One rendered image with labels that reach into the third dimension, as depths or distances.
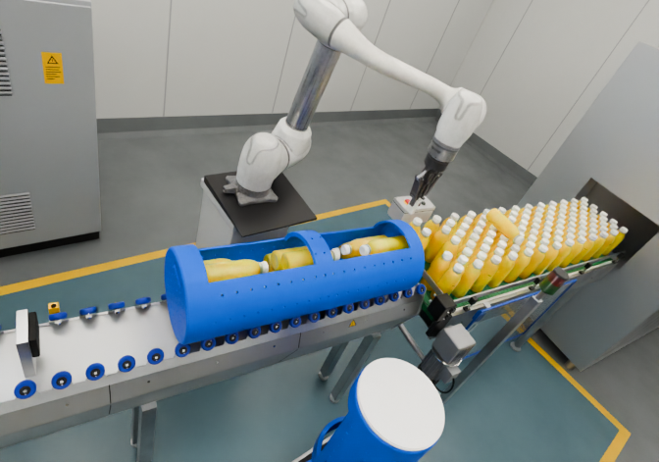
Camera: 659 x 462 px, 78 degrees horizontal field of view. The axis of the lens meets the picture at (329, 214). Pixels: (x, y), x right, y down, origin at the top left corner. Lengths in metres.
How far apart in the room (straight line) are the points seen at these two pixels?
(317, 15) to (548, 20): 4.80
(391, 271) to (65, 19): 1.73
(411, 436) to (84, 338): 0.97
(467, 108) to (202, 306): 0.92
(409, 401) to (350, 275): 0.42
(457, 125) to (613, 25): 4.56
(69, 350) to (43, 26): 1.39
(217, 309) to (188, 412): 1.19
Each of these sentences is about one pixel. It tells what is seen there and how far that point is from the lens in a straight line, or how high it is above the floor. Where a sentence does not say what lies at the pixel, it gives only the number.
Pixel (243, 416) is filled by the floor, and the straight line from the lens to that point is 2.33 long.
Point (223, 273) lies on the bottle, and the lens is 1.23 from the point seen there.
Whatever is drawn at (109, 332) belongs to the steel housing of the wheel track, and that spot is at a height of 0.93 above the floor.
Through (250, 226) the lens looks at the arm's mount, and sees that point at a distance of 1.66.
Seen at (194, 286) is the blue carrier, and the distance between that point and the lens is 1.15.
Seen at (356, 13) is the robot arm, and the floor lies 1.83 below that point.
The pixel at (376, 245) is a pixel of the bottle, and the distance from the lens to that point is 1.51.
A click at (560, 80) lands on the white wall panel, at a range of 5.85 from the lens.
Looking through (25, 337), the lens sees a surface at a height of 1.08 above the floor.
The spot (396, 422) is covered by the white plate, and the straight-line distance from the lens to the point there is 1.31.
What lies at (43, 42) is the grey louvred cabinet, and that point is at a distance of 2.26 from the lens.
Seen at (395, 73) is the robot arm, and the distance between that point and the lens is 1.38.
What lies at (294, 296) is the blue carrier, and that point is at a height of 1.15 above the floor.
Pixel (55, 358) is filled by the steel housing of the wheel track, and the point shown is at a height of 0.93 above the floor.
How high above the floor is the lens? 2.10
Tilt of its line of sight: 36 degrees down
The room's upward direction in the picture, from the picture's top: 22 degrees clockwise
